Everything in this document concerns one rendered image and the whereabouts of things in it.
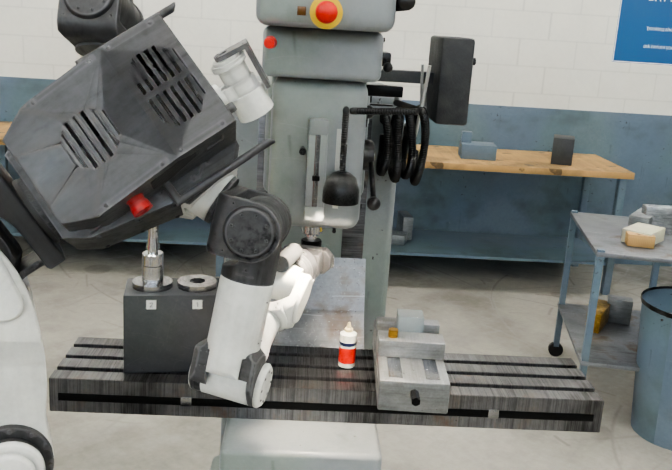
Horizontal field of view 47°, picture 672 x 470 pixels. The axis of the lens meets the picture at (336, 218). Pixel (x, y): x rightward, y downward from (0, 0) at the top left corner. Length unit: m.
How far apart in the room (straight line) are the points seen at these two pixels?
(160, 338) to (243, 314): 0.55
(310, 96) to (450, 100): 0.45
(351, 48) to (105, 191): 0.64
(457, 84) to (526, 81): 4.21
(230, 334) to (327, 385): 0.54
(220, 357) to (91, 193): 0.35
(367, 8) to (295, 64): 0.20
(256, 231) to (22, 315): 0.38
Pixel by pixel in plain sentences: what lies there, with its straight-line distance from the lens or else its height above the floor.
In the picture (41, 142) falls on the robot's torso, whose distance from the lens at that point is 1.20.
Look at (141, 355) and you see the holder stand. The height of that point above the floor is 1.00.
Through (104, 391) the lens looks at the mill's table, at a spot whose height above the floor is 0.92.
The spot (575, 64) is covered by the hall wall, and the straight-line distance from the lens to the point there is 6.24.
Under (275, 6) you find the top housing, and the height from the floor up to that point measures 1.76.
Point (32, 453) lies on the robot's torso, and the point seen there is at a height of 1.05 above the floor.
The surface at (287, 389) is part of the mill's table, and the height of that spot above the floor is 0.95.
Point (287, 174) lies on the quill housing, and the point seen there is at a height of 1.43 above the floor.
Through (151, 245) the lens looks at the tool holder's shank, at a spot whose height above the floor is 1.24.
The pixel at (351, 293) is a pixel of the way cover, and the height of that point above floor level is 1.02.
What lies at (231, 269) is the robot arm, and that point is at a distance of 1.27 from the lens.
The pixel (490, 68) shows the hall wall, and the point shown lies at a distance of 6.06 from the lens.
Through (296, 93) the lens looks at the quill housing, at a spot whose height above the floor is 1.60.
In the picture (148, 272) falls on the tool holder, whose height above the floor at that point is 1.18.
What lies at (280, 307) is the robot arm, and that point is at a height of 1.22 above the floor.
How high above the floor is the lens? 1.75
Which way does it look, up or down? 14 degrees down
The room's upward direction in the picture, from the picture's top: 4 degrees clockwise
